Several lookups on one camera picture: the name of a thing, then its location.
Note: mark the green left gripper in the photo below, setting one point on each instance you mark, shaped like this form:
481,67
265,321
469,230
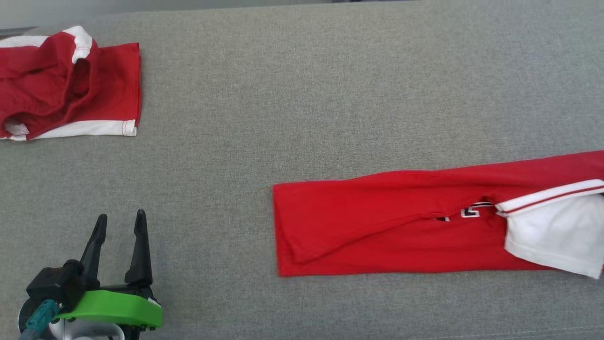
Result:
113,309

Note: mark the red white sports shorts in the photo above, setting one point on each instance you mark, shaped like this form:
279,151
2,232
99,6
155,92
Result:
108,85

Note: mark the red white basketball jersey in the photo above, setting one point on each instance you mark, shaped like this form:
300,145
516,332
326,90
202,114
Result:
377,226

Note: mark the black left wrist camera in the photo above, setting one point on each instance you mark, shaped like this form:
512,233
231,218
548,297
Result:
54,283

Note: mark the teal left camera connector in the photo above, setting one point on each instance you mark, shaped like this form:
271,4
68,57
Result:
40,316

